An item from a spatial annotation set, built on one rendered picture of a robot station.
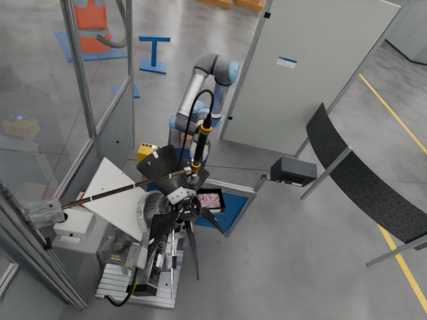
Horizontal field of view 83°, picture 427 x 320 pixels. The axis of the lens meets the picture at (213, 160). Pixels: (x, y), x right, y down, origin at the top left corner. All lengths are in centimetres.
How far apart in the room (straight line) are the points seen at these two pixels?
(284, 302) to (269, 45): 249
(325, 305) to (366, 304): 47
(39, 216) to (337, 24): 270
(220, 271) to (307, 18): 250
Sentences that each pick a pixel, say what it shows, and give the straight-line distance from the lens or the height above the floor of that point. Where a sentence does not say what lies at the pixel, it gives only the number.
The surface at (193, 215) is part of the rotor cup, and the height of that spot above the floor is 123.
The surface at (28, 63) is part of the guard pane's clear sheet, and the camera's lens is 123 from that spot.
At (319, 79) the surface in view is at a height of 119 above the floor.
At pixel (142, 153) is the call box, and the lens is 169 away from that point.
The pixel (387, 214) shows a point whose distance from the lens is 285.
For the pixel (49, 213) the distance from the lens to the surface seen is 106.
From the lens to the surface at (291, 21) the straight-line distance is 273.
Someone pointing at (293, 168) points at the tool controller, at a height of 124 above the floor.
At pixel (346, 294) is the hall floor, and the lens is 307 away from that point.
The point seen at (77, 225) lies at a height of 97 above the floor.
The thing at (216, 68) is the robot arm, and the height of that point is 168.
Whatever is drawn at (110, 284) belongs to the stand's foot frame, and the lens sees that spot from 234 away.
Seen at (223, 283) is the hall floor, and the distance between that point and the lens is 250.
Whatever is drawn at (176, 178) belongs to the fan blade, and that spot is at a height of 132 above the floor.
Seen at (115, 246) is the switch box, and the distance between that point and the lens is 162.
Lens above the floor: 234
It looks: 47 degrees down
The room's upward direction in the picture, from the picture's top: 19 degrees clockwise
